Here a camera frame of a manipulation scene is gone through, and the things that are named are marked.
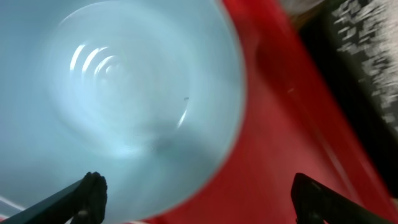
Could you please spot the light blue small bowl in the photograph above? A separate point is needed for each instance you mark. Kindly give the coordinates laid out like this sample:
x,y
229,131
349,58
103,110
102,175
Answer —
x,y
148,93

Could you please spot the spilled rice and scraps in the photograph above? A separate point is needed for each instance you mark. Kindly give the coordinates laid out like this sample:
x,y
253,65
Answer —
x,y
368,32

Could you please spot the red plastic serving tray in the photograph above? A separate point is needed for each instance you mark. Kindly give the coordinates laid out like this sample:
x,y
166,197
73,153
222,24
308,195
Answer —
x,y
292,124

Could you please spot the black rectangular tray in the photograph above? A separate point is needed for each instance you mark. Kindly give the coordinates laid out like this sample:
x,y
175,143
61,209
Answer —
x,y
342,73

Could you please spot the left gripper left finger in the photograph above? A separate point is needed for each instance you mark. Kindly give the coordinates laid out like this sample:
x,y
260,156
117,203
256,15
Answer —
x,y
83,202

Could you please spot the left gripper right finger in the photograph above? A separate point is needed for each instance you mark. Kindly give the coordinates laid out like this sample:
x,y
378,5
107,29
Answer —
x,y
314,203

